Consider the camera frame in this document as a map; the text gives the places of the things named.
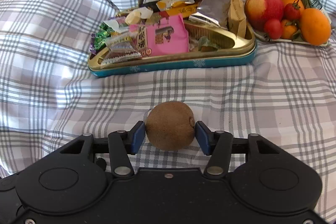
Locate front cherry tomato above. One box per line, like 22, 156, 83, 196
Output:
264, 19, 282, 39

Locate silver foil packet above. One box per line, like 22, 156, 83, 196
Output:
189, 0, 230, 30

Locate gold teal tin tray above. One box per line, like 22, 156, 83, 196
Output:
88, 13, 256, 77

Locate brown paper snack packet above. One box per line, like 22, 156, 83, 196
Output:
228, 0, 247, 38

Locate large orange on plate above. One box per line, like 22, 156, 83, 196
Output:
299, 8, 331, 46

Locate orange long snack bar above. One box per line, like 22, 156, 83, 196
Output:
158, 2, 199, 18

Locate red yellow apple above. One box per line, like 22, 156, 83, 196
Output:
244, 0, 284, 31

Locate green white box behind fruit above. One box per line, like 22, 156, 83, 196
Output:
305, 0, 323, 10

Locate white fruit plate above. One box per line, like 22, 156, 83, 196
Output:
253, 29, 313, 46

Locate clear wrapped candy packet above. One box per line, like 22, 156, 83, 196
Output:
101, 31, 142, 65

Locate upper cherry tomato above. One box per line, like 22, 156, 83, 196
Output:
284, 0, 301, 21

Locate small mandarin on plate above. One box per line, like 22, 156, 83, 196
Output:
281, 19, 298, 40

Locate cherry tomato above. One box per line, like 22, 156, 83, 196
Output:
264, 19, 282, 39
284, 0, 301, 21

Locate grey plaid cloth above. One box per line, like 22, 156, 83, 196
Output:
1, 0, 335, 223

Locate pink snack packet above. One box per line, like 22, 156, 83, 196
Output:
129, 14, 189, 57

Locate brown kiwi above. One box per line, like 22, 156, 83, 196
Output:
145, 101, 195, 151

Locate pastry labelled snack packet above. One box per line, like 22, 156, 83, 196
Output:
156, 0, 195, 11

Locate white wrapped candy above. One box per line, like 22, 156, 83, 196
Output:
125, 7, 153, 26

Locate back orange on plate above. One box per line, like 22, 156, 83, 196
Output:
281, 0, 305, 14

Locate green foil candies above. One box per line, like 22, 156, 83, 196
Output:
90, 22, 114, 55

